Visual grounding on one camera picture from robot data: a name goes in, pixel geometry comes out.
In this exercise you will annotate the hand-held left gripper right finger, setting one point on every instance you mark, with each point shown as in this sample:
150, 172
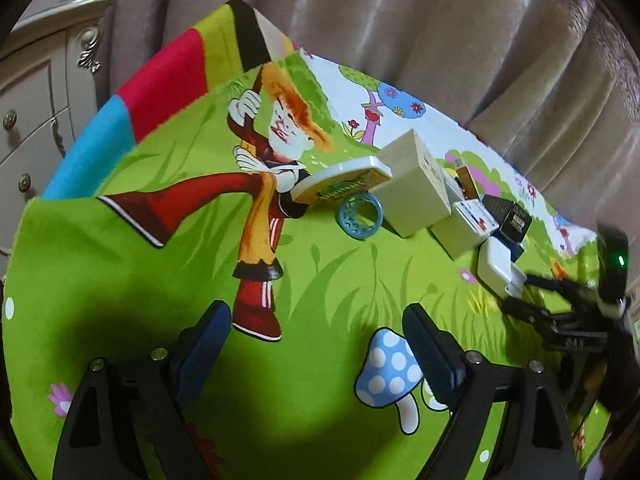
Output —
430, 355

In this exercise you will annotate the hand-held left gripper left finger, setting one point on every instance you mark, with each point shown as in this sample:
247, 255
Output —
205, 350

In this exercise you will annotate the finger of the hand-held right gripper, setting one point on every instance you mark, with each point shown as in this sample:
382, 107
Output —
560, 290
540, 317

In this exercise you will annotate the white plastic tray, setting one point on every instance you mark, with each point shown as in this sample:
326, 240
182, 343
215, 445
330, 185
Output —
495, 262

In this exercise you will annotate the black box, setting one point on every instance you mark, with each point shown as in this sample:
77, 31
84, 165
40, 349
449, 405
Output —
512, 220

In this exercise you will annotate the white box with red label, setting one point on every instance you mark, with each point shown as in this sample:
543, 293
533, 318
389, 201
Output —
460, 232

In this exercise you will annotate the cartoon printed tablecloth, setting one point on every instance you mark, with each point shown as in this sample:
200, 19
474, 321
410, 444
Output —
325, 285

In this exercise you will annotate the small brown white box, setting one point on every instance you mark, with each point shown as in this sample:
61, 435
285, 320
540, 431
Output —
467, 180

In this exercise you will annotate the beige box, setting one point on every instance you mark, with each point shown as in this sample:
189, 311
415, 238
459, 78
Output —
410, 195

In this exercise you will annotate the yellow green flat tin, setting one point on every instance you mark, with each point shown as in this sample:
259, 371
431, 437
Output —
345, 180

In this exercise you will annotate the beige pink curtain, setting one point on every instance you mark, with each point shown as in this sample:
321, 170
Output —
400, 35

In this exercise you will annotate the white ornate dresser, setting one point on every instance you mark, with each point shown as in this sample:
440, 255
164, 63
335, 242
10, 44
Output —
30, 85

